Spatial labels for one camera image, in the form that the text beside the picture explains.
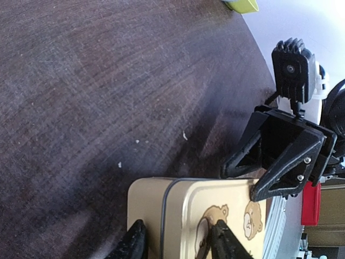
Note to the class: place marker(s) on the red box beyond table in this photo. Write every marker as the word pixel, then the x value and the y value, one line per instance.
pixel 311 204

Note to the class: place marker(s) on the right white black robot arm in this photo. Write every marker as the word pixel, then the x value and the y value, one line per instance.
pixel 332 117

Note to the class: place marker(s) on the beige illustrated tin lid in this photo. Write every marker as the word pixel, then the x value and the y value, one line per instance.
pixel 191 207

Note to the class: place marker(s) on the beige chocolate tin box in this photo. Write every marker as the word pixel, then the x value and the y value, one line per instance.
pixel 146 201

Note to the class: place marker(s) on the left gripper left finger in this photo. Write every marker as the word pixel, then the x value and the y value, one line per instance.
pixel 134 243

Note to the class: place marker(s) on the lime green bowl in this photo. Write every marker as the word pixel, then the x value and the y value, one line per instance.
pixel 242 6

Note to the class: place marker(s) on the front aluminium rail frame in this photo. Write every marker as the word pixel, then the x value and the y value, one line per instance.
pixel 283 227

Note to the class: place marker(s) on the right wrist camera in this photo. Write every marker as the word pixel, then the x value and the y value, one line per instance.
pixel 302 84

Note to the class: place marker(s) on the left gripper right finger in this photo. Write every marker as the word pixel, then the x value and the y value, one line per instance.
pixel 225 245

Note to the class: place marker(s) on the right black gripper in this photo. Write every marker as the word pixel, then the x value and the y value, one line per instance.
pixel 291 156

